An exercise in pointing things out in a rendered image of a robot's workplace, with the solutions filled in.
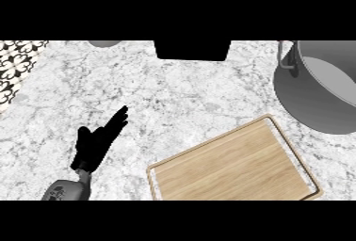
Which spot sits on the grey round object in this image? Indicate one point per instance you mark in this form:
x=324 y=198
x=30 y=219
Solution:
x=105 y=43

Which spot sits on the wooden tray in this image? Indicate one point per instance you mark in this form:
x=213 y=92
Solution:
x=236 y=163

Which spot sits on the black and white patterned cloth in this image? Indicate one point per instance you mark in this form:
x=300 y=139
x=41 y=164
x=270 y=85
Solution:
x=13 y=67

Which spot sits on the grey metal pot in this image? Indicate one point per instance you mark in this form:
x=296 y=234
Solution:
x=319 y=91

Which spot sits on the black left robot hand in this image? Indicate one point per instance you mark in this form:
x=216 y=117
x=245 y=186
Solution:
x=98 y=141

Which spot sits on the black appliance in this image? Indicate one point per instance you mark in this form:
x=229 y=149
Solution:
x=192 y=50

